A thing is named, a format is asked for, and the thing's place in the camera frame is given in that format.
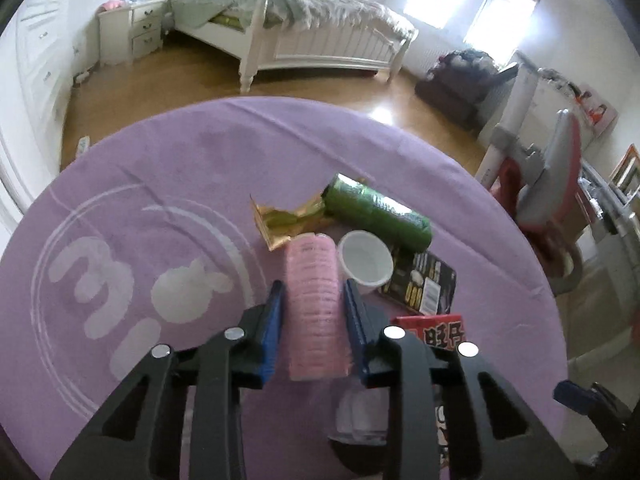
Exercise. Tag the white power strip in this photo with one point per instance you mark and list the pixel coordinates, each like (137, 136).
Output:
(83, 145)

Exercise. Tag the pile of dark clothes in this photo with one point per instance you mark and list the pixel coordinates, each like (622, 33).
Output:
(470, 60)

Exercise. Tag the purple round mat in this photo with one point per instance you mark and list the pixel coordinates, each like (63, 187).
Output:
(150, 185)

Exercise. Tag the black printed box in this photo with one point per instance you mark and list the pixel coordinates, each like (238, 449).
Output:
(425, 280)

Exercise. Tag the red white printed box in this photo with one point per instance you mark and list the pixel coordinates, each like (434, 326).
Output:
(440, 330)

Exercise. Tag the white wardrobe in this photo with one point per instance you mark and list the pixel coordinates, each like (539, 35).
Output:
(35, 60)

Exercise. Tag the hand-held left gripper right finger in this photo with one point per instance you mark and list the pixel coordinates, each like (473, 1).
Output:
(357, 330)

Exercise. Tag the bright window with blind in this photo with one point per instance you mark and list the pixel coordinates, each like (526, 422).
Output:
(500, 15)

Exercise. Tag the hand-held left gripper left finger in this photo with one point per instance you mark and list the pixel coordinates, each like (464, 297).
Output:
(270, 340)

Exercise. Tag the white nightstand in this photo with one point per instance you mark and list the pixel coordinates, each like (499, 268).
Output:
(140, 30)

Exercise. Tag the red photo print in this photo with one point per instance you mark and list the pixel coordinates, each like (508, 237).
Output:
(597, 110)

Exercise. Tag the dark brown sofa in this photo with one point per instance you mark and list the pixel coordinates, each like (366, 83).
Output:
(455, 95)

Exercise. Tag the white wooden bed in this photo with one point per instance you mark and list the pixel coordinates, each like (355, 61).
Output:
(325, 50)

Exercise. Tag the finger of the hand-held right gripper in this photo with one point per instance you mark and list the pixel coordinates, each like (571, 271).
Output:
(570, 392)

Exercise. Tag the pink grey study chair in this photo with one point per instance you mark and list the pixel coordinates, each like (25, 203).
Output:
(550, 170)

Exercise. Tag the gold foil wrapper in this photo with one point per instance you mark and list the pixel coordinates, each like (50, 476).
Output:
(280, 225)

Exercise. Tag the green shiny snack packet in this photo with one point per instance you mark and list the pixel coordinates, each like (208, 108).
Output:
(380, 210)

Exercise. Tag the pink ridged cup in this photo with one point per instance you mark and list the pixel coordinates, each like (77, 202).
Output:
(312, 310)

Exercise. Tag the white dresser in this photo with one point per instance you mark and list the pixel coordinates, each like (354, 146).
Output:
(550, 105)

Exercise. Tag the wooden picture frame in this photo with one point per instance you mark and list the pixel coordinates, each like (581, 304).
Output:
(625, 167)

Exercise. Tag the pale green quilt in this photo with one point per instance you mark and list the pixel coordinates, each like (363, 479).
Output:
(340, 10)

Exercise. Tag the yellow green mattress pad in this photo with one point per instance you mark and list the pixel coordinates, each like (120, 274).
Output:
(225, 20)

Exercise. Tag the white paper cup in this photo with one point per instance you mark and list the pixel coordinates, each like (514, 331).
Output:
(365, 255)

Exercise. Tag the pink plush toy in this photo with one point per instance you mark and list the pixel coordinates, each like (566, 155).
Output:
(112, 6)

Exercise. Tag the clear plastic cup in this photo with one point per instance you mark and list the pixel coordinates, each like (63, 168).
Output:
(360, 417)

